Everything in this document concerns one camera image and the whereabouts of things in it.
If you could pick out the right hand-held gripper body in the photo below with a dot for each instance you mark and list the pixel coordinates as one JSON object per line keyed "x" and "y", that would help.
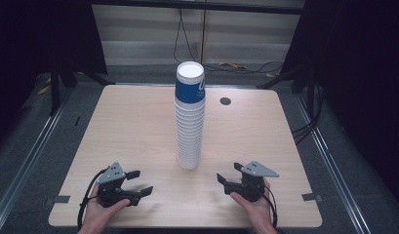
{"x": 252, "y": 182}

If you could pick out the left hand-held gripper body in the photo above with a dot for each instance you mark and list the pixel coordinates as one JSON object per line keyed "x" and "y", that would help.
{"x": 111, "y": 182}

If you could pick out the stack of blue-white paper cups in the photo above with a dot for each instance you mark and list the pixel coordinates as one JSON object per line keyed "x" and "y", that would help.
{"x": 189, "y": 130}

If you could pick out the person's right hand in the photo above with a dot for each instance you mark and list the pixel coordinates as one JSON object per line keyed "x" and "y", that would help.
{"x": 257, "y": 211}

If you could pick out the person's left hand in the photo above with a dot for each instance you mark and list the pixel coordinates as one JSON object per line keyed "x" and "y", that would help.
{"x": 99, "y": 211}

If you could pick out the grey tape strip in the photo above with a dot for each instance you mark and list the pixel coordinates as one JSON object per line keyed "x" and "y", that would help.
{"x": 311, "y": 197}
{"x": 61, "y": 199}

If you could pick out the dark round table grommet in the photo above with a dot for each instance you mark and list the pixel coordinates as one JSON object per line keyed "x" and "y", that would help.
{"x": 225, "y": 101}

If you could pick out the yellow floor scrap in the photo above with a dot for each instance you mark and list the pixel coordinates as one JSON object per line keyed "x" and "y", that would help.
{"x": 232, "y": 65}
{"x": 43, "y": 90}

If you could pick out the black metal stand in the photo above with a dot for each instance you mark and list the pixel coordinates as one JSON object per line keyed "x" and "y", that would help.
{"x": 309, "y": 81}
{"x": 54, "y": 87}

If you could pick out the dark curtain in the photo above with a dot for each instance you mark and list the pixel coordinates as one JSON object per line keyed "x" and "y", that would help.
{"x": 363, "y": 81}
{"x": 31, "y": 48}

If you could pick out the black overhead bar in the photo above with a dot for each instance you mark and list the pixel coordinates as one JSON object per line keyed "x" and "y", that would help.
{"x": 200, "y": 7}

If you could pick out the metal floor rail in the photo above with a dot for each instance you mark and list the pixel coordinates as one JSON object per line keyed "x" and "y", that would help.
{"x": 31, "y": 156}
{"x": 330, "y": 162}

